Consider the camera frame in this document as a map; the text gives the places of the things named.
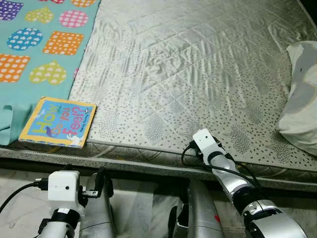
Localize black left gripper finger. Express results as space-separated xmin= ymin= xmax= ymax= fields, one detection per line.
xmin=94 ymin=168 xmax=107 ymax=199

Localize yellow blue children's book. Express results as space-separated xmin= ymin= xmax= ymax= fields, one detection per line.
xmin=19 ymin=97 xmax=97 ymax=148

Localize white pillow tree print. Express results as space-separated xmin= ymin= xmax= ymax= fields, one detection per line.
xmin=276 ymin=41 xmax=317 ymax=157

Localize silver left robot leg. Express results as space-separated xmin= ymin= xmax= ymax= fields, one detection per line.
xmin=79 ymin=171 xmax=119 ymax=238

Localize silver robot leg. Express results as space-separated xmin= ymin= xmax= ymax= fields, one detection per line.
xmin=79 ymin=171 xmax=119 ymax=238
xmin=168 ymin=178 xmax=226 ymax=238

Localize teal sheet colourful shapes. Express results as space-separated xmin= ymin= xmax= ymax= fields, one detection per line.
xmin=0 ymin=0 xmax=102 ymax=147

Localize silver right robot leg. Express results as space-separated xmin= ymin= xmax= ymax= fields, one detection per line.
xmin=168 ymin=178 xmax=226 ymax=238

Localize white quilted mattress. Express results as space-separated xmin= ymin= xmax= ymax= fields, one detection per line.
xmin=0 ymin=0 xmax=317 ymax=194

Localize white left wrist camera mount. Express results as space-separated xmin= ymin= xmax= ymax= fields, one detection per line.
xmin=48 ymin=171 xmax=84 ymax=205

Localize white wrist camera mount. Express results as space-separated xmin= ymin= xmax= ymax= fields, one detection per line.
xmin=48 ymin=171 xmax=84 ymax=205
xmin=192 ymin=129 xmax=223 ymax=159

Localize dark bed frame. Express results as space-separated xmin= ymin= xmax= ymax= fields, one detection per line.
xmin=0 ymin=158 xmax=317 ymax=199

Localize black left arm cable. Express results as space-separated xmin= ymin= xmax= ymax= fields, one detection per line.
xmin=0 ymin=181 xmax=50 ymax=214

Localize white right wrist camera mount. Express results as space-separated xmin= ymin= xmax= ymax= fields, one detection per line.
xmin=192 ymin=129 xmax=223 ymax=159

